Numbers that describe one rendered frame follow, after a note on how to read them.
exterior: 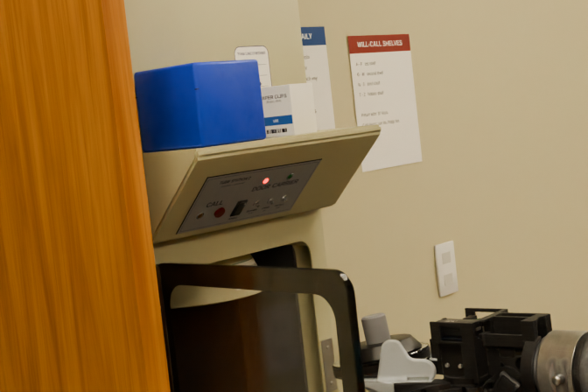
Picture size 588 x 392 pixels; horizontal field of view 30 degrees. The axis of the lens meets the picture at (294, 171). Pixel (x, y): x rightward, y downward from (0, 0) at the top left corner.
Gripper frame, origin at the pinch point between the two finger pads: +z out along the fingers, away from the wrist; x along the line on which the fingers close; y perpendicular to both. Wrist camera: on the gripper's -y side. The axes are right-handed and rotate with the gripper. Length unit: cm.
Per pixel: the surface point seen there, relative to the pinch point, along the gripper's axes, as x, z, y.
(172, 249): 12.0, 19.8, 16.6
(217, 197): 10.7, 12.8, 22.2
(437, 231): -102, 63, 1
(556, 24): -166, 63, 46
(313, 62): -67, 62, 40
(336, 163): -8.7, 11.3, 23.7
